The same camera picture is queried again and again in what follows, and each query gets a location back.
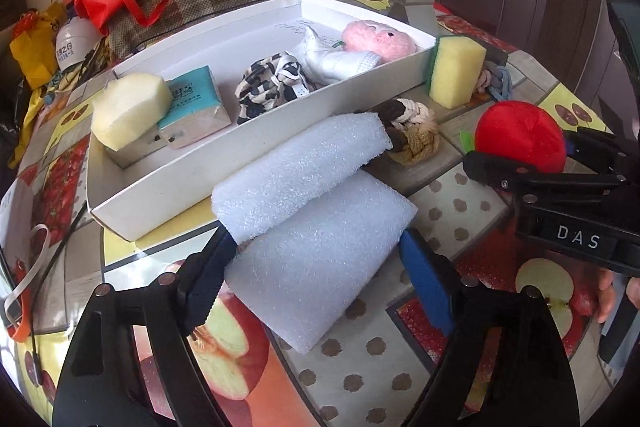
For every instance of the pink plush toy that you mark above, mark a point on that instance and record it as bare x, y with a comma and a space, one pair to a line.
377, 37

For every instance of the fruit print tablecloth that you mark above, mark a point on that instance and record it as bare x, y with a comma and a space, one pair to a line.
350, 382

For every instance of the white foam sheet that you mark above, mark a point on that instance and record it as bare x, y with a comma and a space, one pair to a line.
305, 207

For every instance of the white helmet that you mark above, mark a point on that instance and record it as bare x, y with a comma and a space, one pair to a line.
75, 39

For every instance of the white cardboard box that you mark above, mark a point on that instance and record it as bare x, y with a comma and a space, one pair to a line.
250, 57

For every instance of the black and white patterned cloth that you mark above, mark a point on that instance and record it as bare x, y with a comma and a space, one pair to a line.
272, 84

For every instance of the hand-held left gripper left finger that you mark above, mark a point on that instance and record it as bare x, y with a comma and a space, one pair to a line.
207, 279

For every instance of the grey folded card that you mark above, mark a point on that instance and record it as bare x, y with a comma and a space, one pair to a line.
417, 7

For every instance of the white sock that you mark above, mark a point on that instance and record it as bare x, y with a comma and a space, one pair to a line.
332, 59

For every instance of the teal tissue pack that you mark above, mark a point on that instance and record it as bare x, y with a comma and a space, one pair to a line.
192, 107

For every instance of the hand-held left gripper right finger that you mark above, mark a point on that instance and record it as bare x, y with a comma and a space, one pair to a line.
425, 279

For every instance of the red plush ball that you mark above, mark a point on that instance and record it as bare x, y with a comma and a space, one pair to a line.
520, 134

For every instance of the yellow and green sponge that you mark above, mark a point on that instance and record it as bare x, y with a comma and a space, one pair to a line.
455, 69

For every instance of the person's right hand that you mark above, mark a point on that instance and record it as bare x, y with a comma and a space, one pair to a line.
607, 294

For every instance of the yellow bag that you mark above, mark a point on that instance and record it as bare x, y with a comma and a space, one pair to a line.
37, 44

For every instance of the pale yellow sponge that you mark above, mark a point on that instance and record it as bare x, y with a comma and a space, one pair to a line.
132, 107

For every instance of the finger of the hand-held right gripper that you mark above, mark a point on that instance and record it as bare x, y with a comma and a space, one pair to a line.
592, 147
505, 176

